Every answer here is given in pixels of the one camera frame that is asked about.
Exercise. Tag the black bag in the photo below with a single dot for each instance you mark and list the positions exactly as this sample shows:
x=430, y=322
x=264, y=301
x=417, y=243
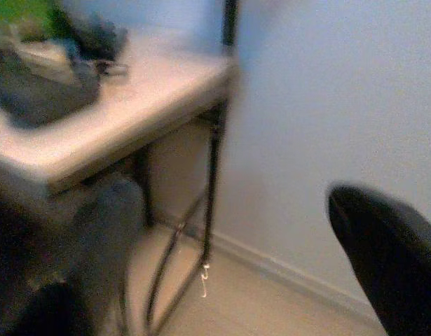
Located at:
x=92, y=35

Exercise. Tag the green object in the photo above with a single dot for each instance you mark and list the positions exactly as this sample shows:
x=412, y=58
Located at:
x=19, y=14

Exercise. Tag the black pole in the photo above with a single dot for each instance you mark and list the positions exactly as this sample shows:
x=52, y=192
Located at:
x=230, y=21

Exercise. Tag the beige folding table black legs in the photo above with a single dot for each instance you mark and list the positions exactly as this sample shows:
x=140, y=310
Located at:
x=159, y=91

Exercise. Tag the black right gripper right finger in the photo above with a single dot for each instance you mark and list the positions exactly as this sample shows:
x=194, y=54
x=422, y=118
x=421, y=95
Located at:
x=394, y=262

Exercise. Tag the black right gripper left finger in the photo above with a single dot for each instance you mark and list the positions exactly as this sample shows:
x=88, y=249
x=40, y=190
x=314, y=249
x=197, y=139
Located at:
x=43, y=280

